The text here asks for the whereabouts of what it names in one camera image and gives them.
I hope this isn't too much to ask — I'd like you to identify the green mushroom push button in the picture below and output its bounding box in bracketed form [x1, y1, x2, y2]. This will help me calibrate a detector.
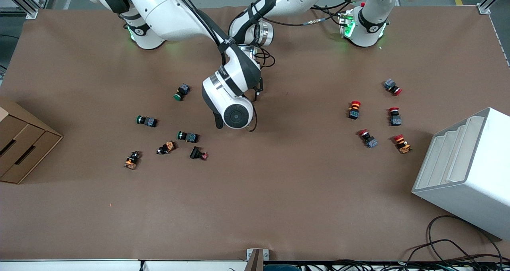
[177, 130, 199, 143]
[173, 83, 190, 102]
[136, 115, 159, 128]

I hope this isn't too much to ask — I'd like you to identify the black square push button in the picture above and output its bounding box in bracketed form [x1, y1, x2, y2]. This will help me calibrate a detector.
[189, 145, 209, 161]

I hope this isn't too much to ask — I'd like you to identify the brown paper table cover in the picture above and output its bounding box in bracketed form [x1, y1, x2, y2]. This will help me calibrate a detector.
[0, 4, 510, 262]

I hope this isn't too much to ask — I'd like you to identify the red mushroom button orange block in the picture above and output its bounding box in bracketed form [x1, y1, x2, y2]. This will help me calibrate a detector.
[393, 134, 412, 155]
[347, 100, 362, 120]

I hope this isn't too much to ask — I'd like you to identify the red mushroom button grey block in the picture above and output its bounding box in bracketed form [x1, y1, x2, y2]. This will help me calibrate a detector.
[383, 78, 403, 96]
[357, 128, 378, 149]
[388, 106, 402, 127]

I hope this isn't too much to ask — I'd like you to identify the brown cardboard drawer box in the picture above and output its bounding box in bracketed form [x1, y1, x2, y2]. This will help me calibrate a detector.
[0, 99, 64, 184]

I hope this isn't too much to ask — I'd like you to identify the white stepped storage rack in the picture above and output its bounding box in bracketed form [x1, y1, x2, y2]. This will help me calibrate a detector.
[411, 107, 510, 241]

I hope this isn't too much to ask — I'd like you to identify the black left arm wrist cable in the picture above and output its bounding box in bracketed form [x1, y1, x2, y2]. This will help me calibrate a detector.
[254, 12, 348, 69]

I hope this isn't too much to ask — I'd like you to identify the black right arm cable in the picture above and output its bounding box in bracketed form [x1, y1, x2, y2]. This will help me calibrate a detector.
[165, 0, 264, 132]

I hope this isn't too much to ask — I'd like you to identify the black selector switch orange block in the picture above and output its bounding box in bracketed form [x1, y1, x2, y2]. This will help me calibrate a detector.
[124, 150, 142, 171]
[156, 141, 177, 155]

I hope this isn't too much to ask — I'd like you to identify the black left arm base cable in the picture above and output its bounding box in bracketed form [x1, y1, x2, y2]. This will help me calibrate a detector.
[310, 2, 352, 17]

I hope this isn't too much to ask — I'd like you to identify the grey metal bracket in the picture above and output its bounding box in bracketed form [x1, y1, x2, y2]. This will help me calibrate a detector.
[246, 248, 270, 271]

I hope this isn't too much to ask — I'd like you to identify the white table edge rail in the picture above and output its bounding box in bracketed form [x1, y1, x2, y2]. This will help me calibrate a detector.
[0, 259, 247, 271]

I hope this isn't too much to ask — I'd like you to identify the black looped cable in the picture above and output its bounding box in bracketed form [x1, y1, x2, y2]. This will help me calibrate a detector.
[427, 215, 504, 263]

